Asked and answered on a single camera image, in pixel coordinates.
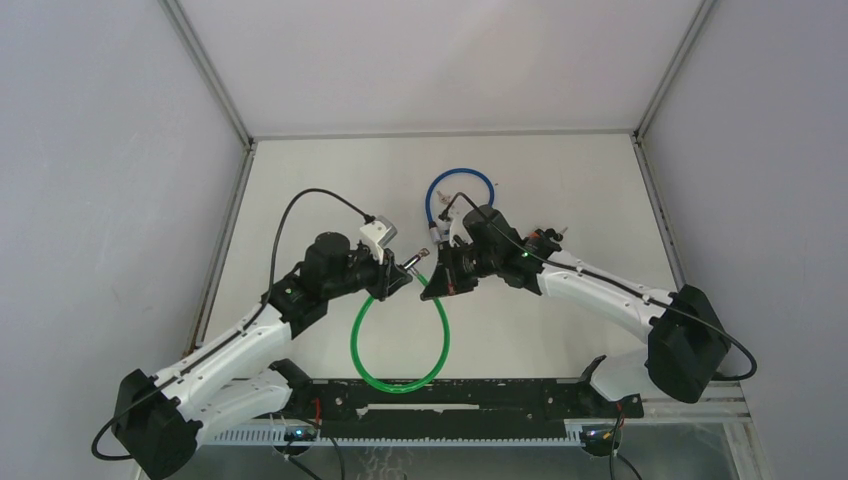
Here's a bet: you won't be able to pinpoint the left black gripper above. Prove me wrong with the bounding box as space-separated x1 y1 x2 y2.
325 244 414 304

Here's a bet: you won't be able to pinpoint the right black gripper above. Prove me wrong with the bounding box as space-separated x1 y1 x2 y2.
425 237 501 296

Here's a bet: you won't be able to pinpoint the blue cable lock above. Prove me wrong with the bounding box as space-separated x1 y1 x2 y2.
424 168 495 245

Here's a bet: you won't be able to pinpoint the silver keys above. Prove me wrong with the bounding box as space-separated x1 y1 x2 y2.
436 190 452 205

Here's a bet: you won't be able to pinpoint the green cable lock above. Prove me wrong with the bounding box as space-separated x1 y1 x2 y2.
347 248 453 395

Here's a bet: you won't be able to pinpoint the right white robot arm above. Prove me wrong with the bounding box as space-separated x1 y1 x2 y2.
421 205 731 416

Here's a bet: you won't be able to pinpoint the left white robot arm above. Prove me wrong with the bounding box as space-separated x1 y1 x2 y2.
108 232 418 479

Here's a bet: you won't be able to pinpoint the orange padlock with keys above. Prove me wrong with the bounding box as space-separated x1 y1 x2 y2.
524 228 564 259

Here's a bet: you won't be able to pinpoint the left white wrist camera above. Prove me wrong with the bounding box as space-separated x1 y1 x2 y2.
359 216 397 264

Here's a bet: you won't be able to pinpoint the right black camera cable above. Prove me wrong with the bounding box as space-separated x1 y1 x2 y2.
440 192 759 383

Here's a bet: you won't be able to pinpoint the black camera cable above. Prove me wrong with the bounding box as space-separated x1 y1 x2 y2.
90 188 376 462
440 192 759 383

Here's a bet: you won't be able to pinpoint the left black camera cable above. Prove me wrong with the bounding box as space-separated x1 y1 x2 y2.
90 188 376 462

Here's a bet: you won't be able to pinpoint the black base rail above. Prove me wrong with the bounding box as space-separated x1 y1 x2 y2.
285 378 644 439

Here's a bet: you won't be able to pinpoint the white slotted cable duct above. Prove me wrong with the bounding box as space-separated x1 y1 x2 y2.
204 423 612 447

